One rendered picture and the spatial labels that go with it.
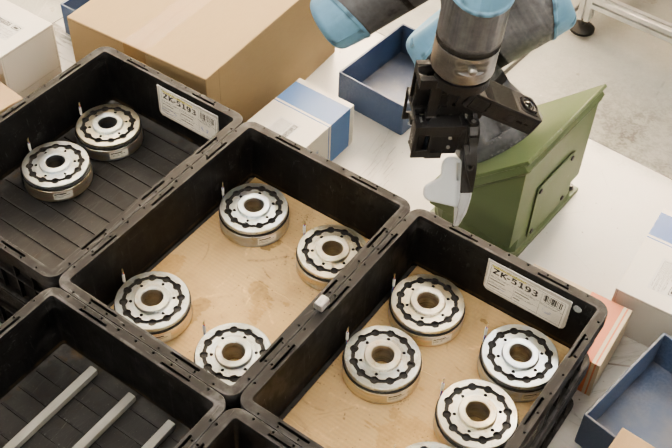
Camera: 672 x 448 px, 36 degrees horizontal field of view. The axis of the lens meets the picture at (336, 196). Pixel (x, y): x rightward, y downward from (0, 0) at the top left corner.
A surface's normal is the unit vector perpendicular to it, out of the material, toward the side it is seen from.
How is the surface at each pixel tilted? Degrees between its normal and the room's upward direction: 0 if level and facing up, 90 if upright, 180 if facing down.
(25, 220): 0
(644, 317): 90
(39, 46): 90
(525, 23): 75
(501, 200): 90
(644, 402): 0
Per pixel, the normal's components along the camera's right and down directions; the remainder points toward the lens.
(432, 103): 0.11, 0.75
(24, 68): 0.82, 0.43
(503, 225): -0.63, 0.54
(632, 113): 0.03, -0.69
